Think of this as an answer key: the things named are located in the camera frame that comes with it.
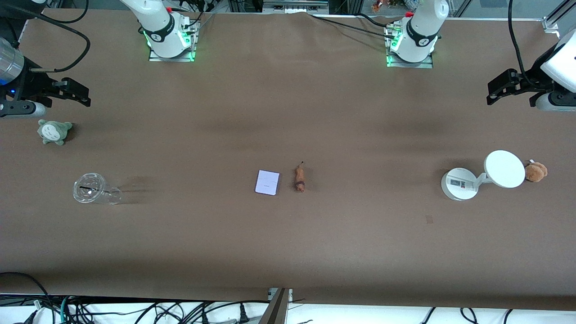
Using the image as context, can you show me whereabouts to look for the clear plastic cup with lid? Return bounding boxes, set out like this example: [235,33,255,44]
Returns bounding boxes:
[73,172,122,205]

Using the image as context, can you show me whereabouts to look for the grey totoro plush toy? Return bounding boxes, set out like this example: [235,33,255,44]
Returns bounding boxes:
[37,119,73,146]

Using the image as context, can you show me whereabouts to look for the brown table cover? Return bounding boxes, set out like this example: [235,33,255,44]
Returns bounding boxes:
[0,9,576,311]

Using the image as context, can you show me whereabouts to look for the grey metal rail device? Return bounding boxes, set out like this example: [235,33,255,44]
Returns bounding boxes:
[263,0,329,14]

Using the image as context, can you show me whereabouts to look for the long black base cable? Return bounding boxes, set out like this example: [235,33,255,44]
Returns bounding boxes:
[308,13,396,39]

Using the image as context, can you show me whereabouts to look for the brown lion statue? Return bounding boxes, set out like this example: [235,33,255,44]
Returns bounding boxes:
[294,161,306,193]

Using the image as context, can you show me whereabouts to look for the brown bear plush toy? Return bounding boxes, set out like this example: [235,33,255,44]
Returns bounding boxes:
[524,159,549,183]

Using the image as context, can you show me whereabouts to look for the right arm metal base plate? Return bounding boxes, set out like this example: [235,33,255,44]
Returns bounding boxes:
[148,18,197,63]

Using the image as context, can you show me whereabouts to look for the short black base cable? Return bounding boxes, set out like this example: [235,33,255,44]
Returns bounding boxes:
[358,13,405,28]

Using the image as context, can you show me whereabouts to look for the black looped floor cable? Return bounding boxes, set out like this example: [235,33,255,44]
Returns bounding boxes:
[0,272,57,324]

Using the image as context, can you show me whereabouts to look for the aluminium frame profile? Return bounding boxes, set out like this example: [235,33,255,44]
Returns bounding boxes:
[542,0,576,33]

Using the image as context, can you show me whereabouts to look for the small colourful figurines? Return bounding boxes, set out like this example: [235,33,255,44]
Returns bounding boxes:
[371,0,419,12]

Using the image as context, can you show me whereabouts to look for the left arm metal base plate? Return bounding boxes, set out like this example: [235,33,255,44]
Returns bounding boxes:
[386,22,434,69]

